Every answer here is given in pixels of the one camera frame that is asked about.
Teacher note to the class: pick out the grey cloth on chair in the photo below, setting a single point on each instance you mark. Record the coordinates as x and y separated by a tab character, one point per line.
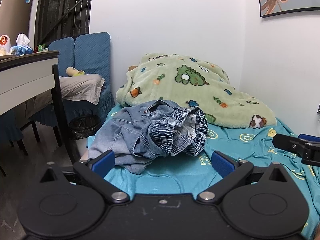
79	88

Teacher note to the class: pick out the blue denim jeans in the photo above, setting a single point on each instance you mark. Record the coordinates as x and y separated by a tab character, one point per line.
159	128

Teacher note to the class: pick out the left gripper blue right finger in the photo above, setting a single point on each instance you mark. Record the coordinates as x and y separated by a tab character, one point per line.
233	173

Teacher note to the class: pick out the teal smiley bed sheet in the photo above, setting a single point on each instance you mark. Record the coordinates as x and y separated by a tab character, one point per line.
186	174

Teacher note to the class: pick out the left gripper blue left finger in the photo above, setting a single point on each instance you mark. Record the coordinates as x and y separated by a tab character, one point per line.
93	172

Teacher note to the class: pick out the white round container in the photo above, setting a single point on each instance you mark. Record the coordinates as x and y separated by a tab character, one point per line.
5	45

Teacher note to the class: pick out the dark window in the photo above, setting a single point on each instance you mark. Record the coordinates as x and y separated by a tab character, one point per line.
57	19

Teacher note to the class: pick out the white black desk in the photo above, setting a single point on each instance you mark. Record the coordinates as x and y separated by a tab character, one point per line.
24	77

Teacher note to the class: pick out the green dinosaur fleece blanket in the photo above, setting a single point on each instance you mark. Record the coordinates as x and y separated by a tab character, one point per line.
191	82

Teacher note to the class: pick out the black mesh waste bin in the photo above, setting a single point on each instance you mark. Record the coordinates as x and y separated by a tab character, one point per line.
84	126

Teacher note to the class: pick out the tissue pack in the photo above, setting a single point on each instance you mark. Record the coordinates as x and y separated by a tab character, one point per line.
22	46

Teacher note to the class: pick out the brown cardboard box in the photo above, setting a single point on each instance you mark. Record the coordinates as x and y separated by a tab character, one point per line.
15	17

